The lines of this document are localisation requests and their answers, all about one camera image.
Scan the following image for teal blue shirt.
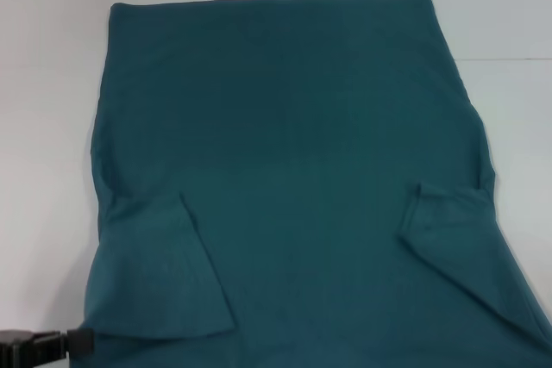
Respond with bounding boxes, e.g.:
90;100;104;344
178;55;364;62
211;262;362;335
82;0;552;368

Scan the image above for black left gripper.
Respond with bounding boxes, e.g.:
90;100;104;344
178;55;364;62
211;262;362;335
0;327;94;368

